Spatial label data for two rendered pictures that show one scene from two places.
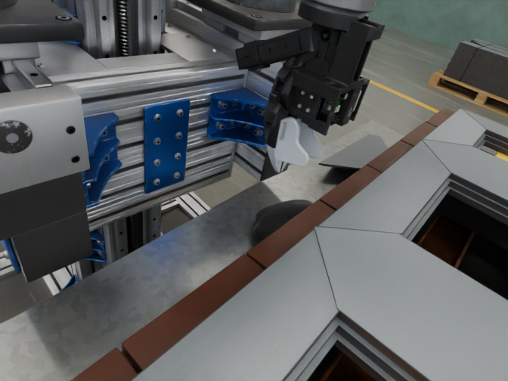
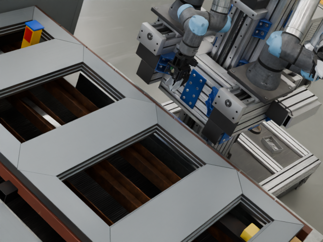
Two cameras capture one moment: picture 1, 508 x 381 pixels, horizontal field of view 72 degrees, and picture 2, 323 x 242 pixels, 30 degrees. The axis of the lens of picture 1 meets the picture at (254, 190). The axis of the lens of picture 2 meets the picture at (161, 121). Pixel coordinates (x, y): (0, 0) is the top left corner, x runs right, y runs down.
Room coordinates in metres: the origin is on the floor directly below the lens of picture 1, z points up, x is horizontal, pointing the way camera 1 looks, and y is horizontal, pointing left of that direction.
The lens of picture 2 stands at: (0.12, -2.16, 2.30)
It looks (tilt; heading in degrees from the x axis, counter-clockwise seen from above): 36 degrees down; 82
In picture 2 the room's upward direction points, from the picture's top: 24 degrees clockwise
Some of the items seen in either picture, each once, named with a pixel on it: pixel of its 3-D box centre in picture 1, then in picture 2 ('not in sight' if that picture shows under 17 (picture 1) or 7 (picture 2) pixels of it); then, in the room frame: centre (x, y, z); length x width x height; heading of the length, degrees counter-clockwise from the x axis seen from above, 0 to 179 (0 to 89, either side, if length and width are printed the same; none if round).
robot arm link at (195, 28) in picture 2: not in sight; (195, 30); (0.40, -0.04, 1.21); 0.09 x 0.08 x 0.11; 112
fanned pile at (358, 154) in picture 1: (371, 157); not in sight; (0.88, -0.30, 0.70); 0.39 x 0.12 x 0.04; 147
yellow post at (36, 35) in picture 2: not in sight; (30, 45); (-0.23, 0.12, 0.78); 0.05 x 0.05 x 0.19; 57
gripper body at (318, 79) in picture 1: (323, 69); (180, 64); (0.40, -0.05, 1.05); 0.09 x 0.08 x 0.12; 57
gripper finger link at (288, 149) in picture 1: (289, 151); (169, 81); (0.39, -0.03, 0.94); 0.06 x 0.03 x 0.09; 57
